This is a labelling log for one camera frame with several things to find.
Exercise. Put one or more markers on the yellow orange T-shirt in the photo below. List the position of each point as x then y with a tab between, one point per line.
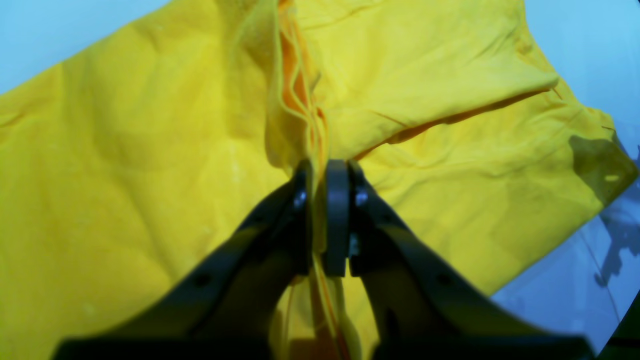
125	165

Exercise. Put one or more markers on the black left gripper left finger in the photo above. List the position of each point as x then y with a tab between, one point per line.
223	309

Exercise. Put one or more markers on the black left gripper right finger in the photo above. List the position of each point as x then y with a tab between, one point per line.
423	308

